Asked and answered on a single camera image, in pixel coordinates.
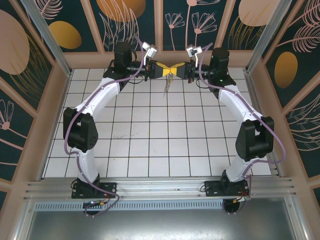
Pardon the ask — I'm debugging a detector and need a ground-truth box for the grey metal sheet panel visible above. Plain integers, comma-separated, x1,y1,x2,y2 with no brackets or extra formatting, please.
24,197,301,240

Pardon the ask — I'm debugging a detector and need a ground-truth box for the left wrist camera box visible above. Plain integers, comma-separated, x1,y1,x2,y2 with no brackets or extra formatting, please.
141,41,159,60

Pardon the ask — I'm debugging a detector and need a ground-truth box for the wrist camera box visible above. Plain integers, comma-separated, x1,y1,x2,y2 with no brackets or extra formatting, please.
141,41,159,60
185,44,204,60

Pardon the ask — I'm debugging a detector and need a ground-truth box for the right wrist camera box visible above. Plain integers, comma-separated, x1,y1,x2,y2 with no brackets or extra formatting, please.
185,44,204,60

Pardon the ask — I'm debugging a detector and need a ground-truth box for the aluminium corner post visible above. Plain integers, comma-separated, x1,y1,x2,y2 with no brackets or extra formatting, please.
24,0,74,77
245,0,294,73

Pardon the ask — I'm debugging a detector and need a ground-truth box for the aluminium side rail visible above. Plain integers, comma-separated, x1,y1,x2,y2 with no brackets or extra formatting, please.
243,69,286,178

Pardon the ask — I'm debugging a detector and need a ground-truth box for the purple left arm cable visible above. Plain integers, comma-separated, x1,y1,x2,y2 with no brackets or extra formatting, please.
63,35,149,218

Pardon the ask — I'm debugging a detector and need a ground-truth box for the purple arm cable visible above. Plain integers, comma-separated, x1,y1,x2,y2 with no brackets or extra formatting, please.
196,42,287,215
63,35,149,218

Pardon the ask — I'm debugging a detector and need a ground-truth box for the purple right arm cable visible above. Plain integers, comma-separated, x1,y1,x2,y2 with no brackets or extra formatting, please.
196,42,287,215

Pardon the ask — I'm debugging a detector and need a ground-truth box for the aluminium mounting rail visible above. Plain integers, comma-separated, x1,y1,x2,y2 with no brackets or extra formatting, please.
23,176,299,201

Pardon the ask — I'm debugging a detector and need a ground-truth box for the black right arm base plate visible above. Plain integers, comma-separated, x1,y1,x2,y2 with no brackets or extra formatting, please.
203,178,251,199

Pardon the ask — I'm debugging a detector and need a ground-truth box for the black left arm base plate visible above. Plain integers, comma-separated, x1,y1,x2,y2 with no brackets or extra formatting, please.
71,178,118,200

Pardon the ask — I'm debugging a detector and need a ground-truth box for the slotted grey cable duct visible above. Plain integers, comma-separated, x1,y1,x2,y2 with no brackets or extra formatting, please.
33,201,293,211

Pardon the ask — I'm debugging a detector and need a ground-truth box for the black semicircular bracket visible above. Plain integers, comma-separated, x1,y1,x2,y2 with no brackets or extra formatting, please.
221,199,241,215
83,206,101,218

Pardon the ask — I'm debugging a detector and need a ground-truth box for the aluminium frame strut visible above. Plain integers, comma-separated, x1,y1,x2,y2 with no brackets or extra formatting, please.
287,191,310,240
13,201,36,240

